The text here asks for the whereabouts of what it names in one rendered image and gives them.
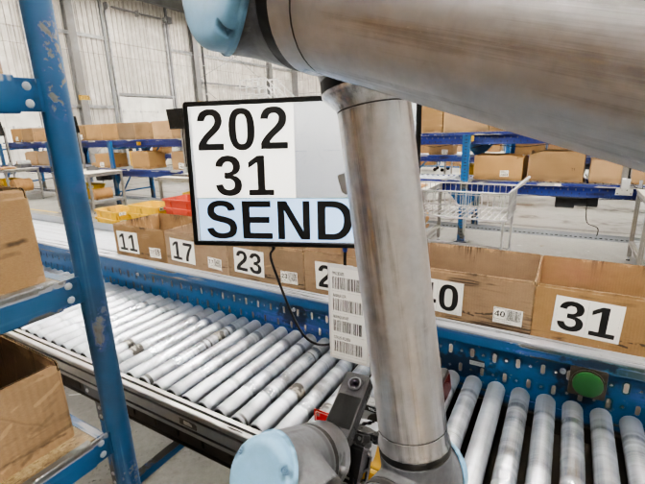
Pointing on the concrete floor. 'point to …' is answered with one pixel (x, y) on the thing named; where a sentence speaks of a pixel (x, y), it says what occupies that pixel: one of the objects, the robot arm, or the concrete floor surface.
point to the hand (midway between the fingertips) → (374, 423)
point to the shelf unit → (91, 448)
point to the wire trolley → (476, 206)
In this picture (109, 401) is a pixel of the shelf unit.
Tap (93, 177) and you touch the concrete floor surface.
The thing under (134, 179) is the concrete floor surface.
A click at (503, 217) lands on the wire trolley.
